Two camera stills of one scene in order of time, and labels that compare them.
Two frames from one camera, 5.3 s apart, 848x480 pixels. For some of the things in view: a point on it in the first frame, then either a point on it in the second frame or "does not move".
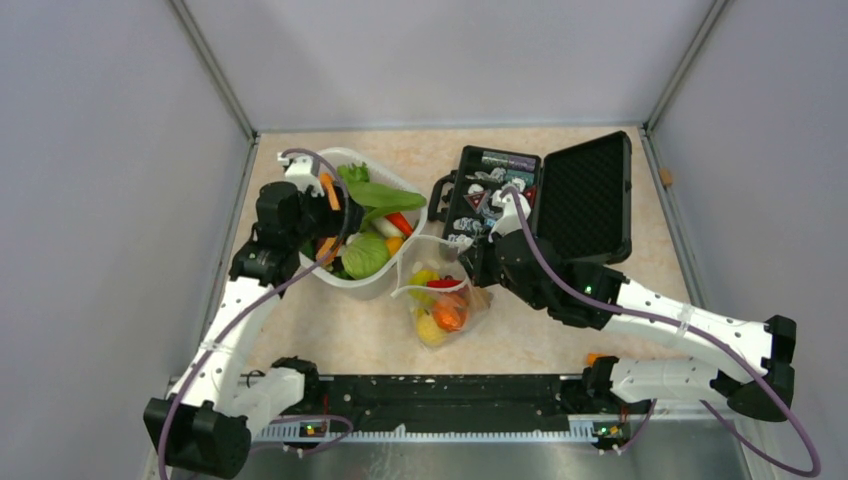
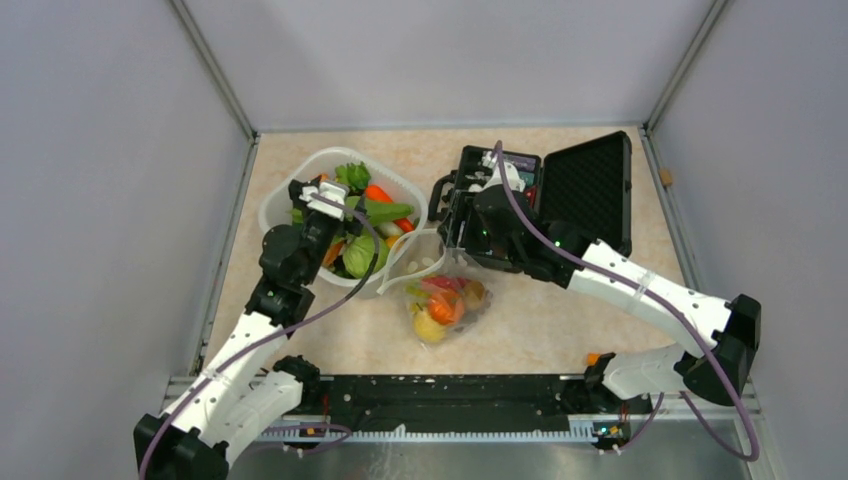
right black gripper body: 487,270 to 475,238
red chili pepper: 445,282 does not move
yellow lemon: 428,329 does not move
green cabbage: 365,255 does not move
